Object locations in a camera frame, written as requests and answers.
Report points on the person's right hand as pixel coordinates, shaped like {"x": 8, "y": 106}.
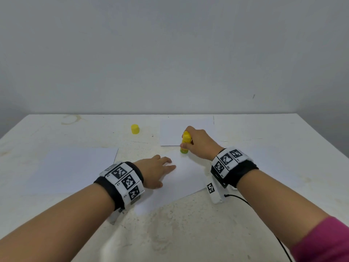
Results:
{"x": 204, "y": 143}

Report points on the person's left hand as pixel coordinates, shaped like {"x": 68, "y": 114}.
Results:
{"x": 152, "y": 170}

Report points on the yellow glue stick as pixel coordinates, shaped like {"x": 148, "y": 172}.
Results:
{"x": 186, "y": 142}

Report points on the glued white paper sheet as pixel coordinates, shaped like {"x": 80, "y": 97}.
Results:
{"x": 172, "y": 130}
{"x": 188, "y": 180}

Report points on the yellow glue cap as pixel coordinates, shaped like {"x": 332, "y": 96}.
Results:
{"x": 135, "y": 128}

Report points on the stack of white paper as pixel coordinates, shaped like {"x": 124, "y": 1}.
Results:
{"x": 71, "y": 170}
{"x": 278, "y": 163}

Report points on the person's right forearm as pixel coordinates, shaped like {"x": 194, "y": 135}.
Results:
{"x": 283, "y": 210}

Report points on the person's left forearm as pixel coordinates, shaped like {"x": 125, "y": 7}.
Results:
{"x": 52, "y": 229}

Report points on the black marker wristband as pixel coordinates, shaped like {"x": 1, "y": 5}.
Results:
{"x": 120, "y": 185}
{"x": 233, "y": 167}

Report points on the pink sleeve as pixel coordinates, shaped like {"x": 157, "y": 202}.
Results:
{"x": 324, "y": 242}

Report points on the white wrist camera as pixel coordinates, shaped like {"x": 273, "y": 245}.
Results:
{"x": 214, "y": 192}
{"x": 115, "y": 216}

